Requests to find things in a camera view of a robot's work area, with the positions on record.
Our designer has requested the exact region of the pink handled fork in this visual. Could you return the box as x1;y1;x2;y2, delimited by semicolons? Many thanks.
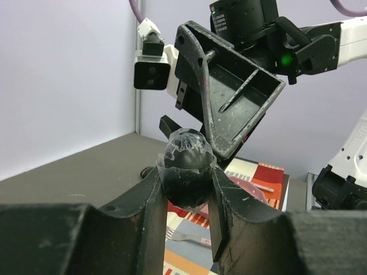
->
166;226;212;248

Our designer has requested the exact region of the pink handled knife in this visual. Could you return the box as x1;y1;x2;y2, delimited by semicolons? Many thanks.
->
253;183;275;193

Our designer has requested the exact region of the pink dotted plate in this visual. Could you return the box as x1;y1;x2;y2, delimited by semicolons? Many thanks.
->
199;176;269;220

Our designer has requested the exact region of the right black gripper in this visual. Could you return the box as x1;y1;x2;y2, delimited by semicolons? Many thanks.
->
159;21;286;159

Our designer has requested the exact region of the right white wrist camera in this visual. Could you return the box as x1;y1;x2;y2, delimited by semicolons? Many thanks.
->
133;18;179;98

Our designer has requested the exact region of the colourful patterned placemat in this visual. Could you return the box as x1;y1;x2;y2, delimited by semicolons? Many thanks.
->
163;171;296;274

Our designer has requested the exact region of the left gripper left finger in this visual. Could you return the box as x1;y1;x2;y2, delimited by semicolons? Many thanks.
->
1;168;167;274

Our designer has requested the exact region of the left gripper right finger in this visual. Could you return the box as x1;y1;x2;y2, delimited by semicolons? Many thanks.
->
209;168;366;274

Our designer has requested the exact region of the black round charging case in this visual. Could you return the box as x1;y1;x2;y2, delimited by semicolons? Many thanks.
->
156;128;217;213

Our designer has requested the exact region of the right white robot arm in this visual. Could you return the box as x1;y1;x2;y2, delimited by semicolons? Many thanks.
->
157;1;366;180

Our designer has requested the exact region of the black oval earbud case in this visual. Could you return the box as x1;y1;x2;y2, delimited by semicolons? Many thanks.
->
140;167;153;179

